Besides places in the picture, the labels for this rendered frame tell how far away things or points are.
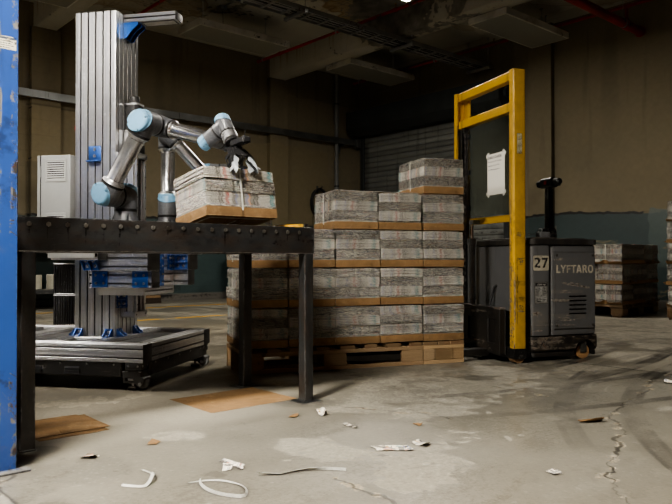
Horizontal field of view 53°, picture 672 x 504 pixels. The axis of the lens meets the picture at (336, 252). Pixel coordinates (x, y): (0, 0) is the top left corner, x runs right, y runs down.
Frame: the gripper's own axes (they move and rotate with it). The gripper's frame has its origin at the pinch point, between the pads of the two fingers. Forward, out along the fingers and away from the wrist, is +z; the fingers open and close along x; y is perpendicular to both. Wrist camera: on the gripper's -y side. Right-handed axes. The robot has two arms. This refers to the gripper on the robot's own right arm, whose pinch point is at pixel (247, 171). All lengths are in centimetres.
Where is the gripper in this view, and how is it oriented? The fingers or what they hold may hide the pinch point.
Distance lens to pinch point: 309.2
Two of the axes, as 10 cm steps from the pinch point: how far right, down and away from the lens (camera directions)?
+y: -5.2, 5.8, 6.2
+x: -7.6, 0.1, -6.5
